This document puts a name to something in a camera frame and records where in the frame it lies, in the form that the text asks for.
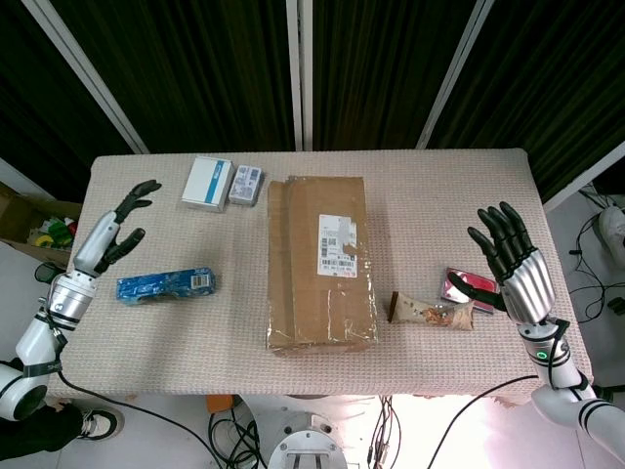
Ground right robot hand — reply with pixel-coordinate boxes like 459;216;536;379
447;200;559;323

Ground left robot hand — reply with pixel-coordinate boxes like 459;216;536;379
71;179;163;278

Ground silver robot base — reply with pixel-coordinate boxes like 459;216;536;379
266;407;351;469

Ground red flat packet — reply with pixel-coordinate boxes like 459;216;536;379
441;266;500;315

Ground dark green cup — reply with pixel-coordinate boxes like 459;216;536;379
36;262;64;284

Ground blue snack packet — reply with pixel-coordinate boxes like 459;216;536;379
115;267;219;308

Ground white rounded object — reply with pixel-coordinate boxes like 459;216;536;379
598;207;625;250

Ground beige woven tablecloth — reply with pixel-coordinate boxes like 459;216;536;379
36;148;595;406

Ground brown snack wrapper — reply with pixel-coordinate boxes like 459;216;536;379
388;290;476;332

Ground white box with blue stripe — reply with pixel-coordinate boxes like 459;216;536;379
181;155;233;213

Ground dark green curtain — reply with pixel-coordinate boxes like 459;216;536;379
312;0;476;150
48;0;297;152
428;0;625;202
0;0;136;202

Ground small white printed box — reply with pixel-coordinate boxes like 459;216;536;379
228;164;265;207

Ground black and white shoe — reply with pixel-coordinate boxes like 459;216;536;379
77;407;126;441

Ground black trouser leg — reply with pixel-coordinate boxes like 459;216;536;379
0;403;84;460

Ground orange block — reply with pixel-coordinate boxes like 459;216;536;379
205;394;235;416

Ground thin black floor cables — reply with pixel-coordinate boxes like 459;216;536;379
568;188;625;323

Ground white frame post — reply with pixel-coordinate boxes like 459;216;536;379
0;155;56;197
286;0;314;150
416;0;495;149
21;0;149;153
541;144;625;212

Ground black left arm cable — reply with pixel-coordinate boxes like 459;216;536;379
51;336;222;469

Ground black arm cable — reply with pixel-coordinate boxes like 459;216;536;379
51;336;222;469
428;373;541;469

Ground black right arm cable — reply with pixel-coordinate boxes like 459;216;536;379
428;373;541;469

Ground black coiled cables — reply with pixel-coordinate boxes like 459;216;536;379
208;409;268;469

